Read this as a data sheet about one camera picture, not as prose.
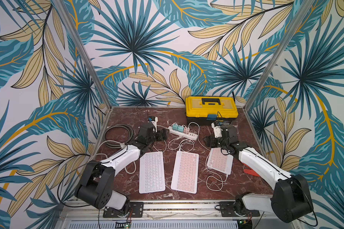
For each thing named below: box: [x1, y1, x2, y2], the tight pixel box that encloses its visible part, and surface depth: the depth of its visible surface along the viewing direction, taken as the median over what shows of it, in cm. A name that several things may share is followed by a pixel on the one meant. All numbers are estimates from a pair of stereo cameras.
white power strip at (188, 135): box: [167, 125, 198, 141], surface depth 103 cm
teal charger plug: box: [172, 123, 185, 133], surface depth 102 cm
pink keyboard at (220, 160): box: [206, 147, 234, 176], surface depth 91 cm
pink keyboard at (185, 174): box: [170, 150, 200, 195], surface depth 87 cm
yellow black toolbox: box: [185, 96, 239, 126], surface depth 100 cm
